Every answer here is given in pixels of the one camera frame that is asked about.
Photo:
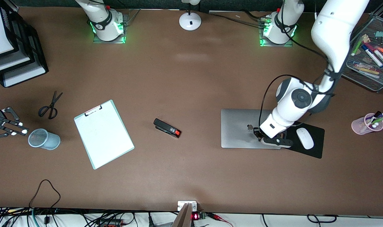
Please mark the silver laptop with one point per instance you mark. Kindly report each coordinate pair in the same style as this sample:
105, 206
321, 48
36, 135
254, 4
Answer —
237, 132

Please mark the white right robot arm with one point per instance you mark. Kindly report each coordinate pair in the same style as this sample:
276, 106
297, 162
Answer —
103, 19

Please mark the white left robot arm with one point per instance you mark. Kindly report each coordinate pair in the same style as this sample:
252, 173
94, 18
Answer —
333, 28

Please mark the black capped marker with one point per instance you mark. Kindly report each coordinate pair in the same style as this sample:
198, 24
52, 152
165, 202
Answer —
377, 115

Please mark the green marker with white tip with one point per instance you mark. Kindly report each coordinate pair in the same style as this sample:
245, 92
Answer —
357, 48

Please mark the blue whiteboard marker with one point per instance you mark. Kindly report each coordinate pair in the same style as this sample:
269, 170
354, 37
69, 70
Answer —
371, 55

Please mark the white computer mouse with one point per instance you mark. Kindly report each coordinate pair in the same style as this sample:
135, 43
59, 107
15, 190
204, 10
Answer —
305, 138

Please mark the black mouse pad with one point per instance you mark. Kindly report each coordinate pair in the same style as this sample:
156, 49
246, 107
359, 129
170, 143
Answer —
319, 142

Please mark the light blue mesh pen cup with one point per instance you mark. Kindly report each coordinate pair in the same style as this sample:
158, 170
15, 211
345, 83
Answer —
48, 142

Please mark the black and blue scissors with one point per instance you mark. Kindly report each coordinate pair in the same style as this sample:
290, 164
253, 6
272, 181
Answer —
52, 105

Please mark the black stacked letter trays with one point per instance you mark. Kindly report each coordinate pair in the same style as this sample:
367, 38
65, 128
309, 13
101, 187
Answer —
33, 56

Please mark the pink mesh pen cup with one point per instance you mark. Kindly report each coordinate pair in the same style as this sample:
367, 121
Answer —
360, 126

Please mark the white paper sheet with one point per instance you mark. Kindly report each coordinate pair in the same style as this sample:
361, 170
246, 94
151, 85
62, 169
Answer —
103, 135

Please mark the teal clipboard with metal clip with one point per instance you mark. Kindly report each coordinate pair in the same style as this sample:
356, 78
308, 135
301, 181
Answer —
113, 106

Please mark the small red display module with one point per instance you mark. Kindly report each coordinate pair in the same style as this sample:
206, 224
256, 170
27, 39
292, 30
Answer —
196, 216

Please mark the black stapler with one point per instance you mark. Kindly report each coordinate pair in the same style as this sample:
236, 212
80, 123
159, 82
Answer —
164, 126

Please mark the white power socket box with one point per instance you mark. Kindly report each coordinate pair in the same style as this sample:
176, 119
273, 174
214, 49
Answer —
182, 205

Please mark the yellow pencil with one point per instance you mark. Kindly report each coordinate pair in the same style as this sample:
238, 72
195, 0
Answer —
366, 70

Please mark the small wooden figure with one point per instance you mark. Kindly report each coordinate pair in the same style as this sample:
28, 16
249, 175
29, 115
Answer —
366, 38

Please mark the white lamp base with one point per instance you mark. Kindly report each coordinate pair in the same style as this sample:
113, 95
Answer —
190, 21

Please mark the teal binder clip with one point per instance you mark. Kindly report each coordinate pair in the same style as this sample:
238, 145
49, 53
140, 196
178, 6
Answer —
380, 34

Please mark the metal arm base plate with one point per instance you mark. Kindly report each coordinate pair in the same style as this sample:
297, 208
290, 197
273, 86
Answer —
98, 40
287, 44

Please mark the wooden camera post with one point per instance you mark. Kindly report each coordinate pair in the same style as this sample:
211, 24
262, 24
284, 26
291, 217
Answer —
182, 219

